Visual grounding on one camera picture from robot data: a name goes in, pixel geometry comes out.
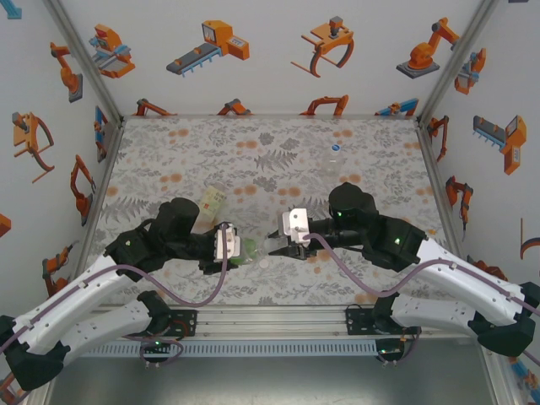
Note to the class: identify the white bottle cap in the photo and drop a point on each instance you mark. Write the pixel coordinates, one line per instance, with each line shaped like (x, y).
(264, 265)

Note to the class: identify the yellow label plastic bottle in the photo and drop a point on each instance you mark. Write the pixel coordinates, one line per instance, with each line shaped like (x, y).
(213, 202)

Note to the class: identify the green label plastic bottle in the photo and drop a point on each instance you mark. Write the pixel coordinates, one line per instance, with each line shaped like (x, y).
(251, 251)

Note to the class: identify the clear unlabelled plastic bottle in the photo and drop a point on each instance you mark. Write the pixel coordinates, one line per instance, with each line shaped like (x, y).
(335, 166)

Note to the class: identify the blue bottle cap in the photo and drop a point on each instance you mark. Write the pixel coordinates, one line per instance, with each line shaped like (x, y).
(336, 147)

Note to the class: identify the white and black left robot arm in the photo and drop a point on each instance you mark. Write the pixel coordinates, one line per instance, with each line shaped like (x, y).
(76, 295)

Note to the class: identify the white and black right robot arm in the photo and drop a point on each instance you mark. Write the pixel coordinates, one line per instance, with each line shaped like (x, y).
(464, 274)

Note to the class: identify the floral patterned table mat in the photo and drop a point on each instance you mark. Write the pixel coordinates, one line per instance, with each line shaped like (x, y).
(295, 147)

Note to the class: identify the small black control board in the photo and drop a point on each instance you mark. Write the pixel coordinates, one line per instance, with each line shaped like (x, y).
(390, 351)
(157, 347)

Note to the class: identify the grey metal panel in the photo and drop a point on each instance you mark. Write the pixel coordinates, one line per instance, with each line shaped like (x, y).
(270, 379)

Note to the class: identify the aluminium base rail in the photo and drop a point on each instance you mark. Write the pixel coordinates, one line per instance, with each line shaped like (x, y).
(270, 320)

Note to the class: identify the aluminium table side rail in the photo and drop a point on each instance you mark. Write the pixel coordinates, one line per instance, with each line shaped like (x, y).
(438, 177)
(93, 219)

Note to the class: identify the aluminium corner post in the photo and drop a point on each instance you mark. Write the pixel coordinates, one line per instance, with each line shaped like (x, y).
(455, 63)
(87, 63)

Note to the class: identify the aluminium lower frame post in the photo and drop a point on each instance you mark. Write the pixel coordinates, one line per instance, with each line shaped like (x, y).
(502, 379)

